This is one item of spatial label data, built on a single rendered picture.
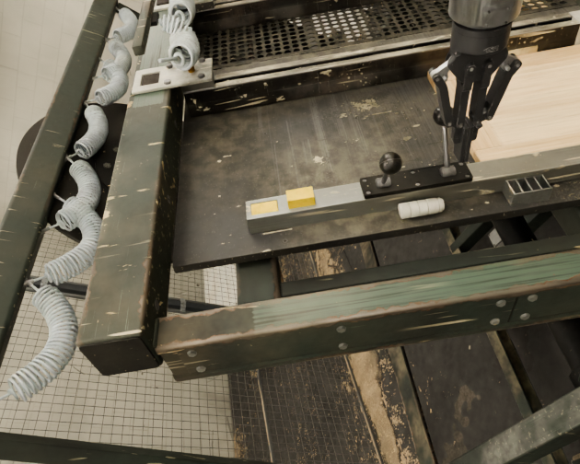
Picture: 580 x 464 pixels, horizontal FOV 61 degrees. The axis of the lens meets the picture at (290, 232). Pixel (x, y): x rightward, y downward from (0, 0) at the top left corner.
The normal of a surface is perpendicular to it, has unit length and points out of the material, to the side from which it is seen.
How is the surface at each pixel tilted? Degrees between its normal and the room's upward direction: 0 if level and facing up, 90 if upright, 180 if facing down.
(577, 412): 0
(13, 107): 90
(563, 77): 59
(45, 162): 90
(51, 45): 90
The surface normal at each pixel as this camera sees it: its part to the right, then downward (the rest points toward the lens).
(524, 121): -0.13, -0.66
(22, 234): 0.40, -0.66
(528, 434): -0.91, -0.20
